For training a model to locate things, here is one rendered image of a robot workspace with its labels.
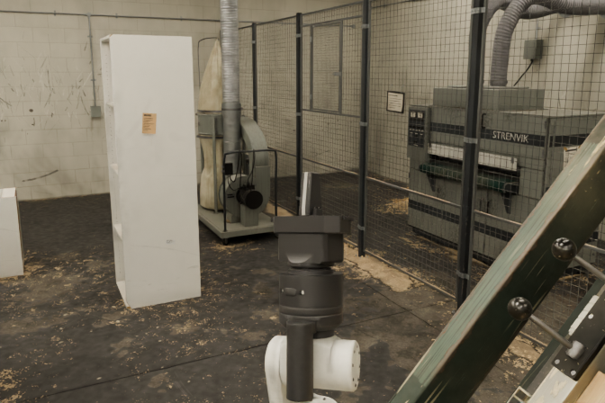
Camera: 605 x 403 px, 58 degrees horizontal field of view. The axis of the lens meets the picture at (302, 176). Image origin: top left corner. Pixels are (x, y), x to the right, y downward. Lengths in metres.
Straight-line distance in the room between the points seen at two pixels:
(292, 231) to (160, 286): 3.75
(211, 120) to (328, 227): 5.67
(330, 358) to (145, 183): 3.57
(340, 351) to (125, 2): 8.10
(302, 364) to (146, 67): 3.58
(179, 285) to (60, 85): 4.68
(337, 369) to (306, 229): 0.18
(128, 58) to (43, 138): 4.55
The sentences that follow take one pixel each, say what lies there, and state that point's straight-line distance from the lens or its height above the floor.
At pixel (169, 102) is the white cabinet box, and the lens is 4.19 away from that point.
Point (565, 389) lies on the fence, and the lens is 0.99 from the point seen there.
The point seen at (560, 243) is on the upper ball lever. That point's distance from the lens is 0.96.
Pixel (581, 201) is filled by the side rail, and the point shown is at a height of 1.53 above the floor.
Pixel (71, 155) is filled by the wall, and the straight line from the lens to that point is 8.57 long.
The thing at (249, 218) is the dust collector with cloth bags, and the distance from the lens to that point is 5.85.
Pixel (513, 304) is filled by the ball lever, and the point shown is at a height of 1.42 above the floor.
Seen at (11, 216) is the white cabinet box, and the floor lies 0.55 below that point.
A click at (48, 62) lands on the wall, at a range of 8.49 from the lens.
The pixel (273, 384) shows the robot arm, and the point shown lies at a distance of 0.78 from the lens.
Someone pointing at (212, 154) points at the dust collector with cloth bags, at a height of 0.84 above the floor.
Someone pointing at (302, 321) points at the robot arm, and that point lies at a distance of 0.72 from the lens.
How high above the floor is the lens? 1.78
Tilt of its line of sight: 11 degrees down
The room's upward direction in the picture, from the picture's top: straight up
